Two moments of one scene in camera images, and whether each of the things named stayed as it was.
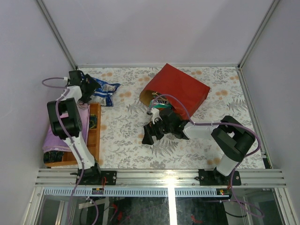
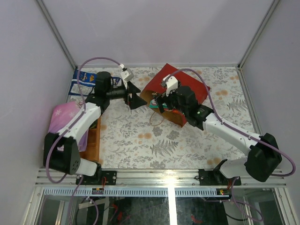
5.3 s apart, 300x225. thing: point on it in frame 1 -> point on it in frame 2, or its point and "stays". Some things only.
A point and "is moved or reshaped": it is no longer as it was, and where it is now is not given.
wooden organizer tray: (93, 142) stays
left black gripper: (91, 84) -> (127, 95)
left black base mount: (95, 176) stays
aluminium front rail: (254, 177) stays
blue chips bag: (106, 90) is moved or reshaped
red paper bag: (186, 94) stays
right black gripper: (151, 130) -> (163, 98)
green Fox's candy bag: (160, 103) stays
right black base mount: (214, 177) stays
